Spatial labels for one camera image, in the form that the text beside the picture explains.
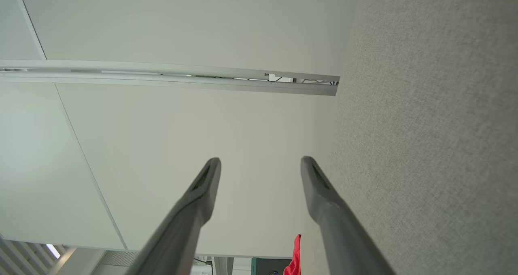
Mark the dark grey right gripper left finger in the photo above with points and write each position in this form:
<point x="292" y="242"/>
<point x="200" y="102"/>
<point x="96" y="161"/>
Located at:
<point x="182" y="226"/>

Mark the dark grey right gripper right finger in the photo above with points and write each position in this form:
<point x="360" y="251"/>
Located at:
<point x="344" y="234"/>

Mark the red and white basketball jersey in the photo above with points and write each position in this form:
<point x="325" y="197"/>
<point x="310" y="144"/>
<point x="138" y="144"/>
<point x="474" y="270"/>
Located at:
<point x="294" y="259"/>

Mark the dark green cabinet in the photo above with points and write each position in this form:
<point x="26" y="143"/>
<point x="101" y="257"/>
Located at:
<point x="267" y="266"/>

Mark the bright ceiling lamp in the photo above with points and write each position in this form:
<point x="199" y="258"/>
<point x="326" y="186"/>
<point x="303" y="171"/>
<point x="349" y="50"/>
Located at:
<point x="52" y="250"/>

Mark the white ceiling light rail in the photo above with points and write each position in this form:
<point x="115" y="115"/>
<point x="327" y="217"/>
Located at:
<point x="162" y="75"/>

